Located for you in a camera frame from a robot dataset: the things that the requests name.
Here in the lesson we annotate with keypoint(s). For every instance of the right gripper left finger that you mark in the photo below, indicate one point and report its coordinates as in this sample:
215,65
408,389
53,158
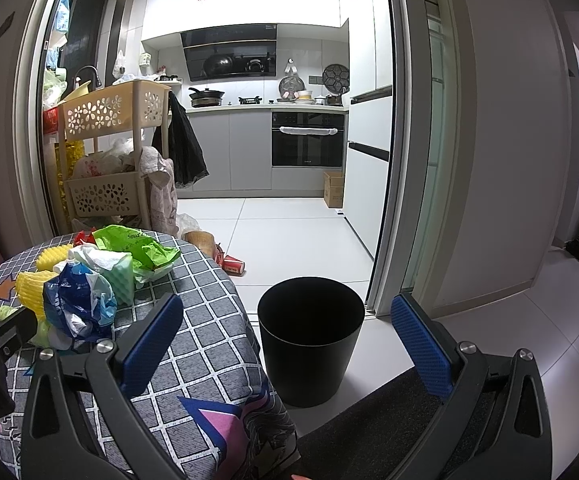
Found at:
57,439

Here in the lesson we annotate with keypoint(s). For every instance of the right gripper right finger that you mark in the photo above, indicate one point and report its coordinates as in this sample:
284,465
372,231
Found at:
493,421

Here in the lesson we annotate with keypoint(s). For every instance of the yellow ridged sponge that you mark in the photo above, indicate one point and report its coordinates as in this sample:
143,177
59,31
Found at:
29,289
51,256

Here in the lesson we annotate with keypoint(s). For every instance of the blue white bag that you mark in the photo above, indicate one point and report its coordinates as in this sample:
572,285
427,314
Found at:
80,303

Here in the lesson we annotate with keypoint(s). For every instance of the green white sponge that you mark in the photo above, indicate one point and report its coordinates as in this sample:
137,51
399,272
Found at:
117,268

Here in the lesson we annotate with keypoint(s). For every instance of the green plastic bag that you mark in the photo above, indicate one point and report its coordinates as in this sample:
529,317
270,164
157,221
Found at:
150,259

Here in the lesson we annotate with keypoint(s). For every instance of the red snack wrapper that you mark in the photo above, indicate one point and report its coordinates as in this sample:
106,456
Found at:
84,237

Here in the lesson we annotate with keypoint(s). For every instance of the grey checked tablecloth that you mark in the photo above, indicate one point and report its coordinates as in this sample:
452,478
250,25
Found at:
209,403

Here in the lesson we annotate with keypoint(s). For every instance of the black trash bin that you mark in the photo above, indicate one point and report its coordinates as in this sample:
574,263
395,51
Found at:
309,327

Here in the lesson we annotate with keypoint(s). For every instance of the brown bread bag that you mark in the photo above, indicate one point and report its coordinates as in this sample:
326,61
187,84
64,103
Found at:
203,240

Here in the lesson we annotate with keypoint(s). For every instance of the pink floral cloth bag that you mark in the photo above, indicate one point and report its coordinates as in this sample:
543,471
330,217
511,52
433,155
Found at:
162,196

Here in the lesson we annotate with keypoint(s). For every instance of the beige plastic storage rack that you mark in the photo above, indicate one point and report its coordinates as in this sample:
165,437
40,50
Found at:
106,182

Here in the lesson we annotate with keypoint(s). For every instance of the cardboard box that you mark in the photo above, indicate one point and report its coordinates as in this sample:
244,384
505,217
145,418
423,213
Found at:
333,188

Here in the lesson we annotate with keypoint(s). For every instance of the black hanging cloth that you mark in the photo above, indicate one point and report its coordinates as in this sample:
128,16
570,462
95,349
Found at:
184,149

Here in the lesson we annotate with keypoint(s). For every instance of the white refrigerator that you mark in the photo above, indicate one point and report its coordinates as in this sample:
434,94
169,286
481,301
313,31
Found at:
367,164

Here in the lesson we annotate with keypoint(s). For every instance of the black built-in oven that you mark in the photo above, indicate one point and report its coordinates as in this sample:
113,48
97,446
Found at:
308,139

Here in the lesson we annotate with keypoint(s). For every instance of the black wok on stove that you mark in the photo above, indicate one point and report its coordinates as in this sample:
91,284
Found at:
205,98

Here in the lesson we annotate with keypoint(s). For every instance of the black range hood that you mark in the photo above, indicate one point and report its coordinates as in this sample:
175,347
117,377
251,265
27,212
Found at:
230,51

